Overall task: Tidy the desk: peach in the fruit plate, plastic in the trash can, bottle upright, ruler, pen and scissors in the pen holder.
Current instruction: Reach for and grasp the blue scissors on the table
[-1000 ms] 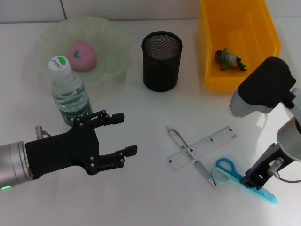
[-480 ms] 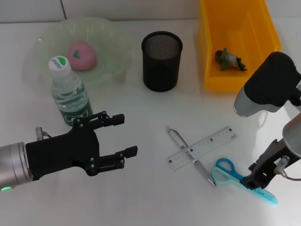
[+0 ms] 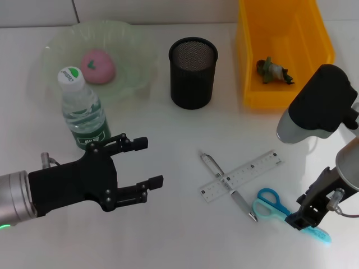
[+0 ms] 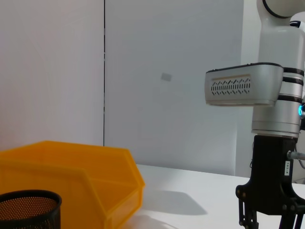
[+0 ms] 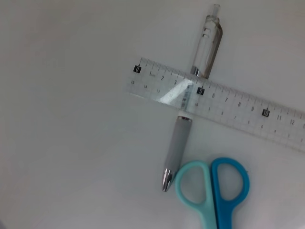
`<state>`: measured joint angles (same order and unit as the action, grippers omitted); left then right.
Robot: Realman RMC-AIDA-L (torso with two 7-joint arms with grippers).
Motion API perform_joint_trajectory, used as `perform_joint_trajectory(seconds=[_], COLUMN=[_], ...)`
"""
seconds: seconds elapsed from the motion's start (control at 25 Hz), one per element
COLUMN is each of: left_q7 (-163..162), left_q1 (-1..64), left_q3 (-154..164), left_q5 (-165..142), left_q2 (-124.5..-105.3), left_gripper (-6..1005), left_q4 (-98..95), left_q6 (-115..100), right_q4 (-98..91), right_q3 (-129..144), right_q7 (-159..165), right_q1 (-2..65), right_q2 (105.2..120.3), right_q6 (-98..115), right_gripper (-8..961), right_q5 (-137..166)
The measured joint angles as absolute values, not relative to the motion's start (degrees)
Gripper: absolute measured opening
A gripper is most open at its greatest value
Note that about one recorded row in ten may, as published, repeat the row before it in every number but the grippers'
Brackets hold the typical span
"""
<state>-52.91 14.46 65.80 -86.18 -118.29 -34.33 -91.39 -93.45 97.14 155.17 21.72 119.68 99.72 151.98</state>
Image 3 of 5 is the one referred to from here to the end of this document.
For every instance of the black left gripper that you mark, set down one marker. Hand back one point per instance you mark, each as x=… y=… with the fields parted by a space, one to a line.
x=73 y=183

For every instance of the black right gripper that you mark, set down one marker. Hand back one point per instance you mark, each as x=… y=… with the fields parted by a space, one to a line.
x=322 y=196

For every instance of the green label water bottle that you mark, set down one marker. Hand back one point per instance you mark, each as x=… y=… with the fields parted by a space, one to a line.
x=84 y=112

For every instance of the translucent green fruit plate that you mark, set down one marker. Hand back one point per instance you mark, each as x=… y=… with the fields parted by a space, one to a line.
x=129 y=56

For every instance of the black mesh pen holder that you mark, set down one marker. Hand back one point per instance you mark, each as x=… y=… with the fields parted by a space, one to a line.
x=192 y=81

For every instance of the clear plastic ruler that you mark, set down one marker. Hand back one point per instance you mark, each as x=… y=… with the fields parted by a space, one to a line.
x=252 y=169

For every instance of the small green toy figure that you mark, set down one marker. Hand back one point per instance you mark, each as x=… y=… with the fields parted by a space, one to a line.
x=273 y=71

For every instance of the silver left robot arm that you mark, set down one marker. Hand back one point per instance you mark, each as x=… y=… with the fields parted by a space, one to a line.
x=14 y=196

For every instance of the blue cyan scissors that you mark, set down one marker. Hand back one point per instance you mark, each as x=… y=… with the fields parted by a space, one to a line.
x=269 y=193

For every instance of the silver ballpoint pen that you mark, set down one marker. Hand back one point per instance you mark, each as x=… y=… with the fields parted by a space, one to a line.
x=239 y=200

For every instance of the yellow plastic bin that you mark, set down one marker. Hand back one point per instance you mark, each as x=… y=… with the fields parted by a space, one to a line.
x=283 y=33

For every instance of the pink toy peach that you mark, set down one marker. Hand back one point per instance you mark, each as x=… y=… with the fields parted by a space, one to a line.
x=102 y=68

